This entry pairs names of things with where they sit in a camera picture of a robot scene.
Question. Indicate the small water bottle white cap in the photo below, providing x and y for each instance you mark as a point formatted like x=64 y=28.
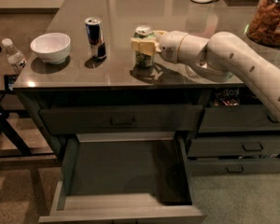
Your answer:
x=14 y=56

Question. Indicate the green soda can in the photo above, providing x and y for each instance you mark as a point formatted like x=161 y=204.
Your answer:
x=144 y=56

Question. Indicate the grey counter cabinet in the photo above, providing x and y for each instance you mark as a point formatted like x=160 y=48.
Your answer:
x=82 y=81

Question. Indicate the open grey middle drawer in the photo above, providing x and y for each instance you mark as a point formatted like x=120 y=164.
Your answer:
x=124 y=182

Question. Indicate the white ceramic bowl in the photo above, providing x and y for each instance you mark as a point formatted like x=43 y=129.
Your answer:
x=51 y=48

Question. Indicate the snack packets in drawer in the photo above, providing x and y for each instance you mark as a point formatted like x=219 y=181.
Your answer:
x=226 y=97

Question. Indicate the blue silver energy drink can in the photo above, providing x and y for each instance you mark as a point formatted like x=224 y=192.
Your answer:
x=95 y=36

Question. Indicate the clear jar of snacks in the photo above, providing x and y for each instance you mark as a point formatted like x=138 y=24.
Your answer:
x=265 y=25

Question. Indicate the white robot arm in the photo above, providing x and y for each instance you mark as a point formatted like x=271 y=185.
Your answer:
x=218 y=58

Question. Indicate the grey middle right drawer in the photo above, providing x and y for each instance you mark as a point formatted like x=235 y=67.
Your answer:
x=235 y=146

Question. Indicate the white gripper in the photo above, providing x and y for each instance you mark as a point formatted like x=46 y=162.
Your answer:
x=170 y=45

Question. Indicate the grey top right drawer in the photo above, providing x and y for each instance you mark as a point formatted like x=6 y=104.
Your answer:
x=239 y=118

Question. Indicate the grey bottom right drawer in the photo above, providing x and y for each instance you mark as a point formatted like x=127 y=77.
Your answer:
x=235 y=167

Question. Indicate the dark side table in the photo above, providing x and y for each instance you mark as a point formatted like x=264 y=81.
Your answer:
x=10 y=103

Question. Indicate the grey top left drawer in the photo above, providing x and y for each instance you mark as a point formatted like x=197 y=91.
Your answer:
x=121 y=118

